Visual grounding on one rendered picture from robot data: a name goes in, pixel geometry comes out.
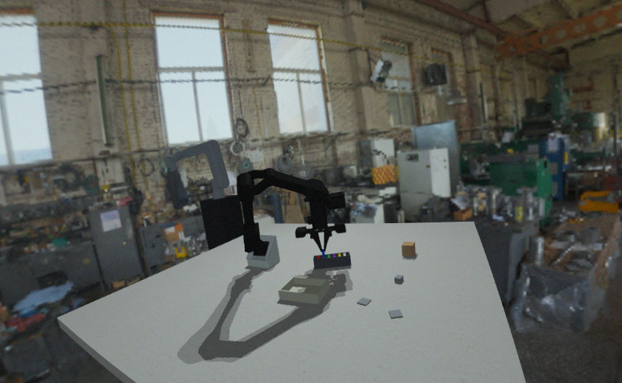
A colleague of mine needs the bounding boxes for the brown cube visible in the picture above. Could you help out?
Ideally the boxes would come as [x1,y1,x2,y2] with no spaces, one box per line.
[402,242,416,256]

